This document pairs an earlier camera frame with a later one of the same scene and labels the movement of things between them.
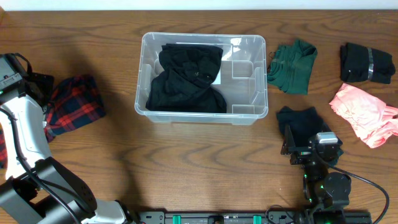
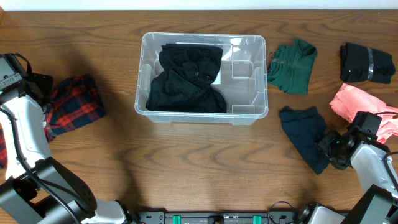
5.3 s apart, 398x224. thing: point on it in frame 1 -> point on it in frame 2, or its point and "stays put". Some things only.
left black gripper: (38, 86) stays put
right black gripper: (289, 146) -> (324, 143)
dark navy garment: (305, 124) stays put
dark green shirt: (291, 67) stays put
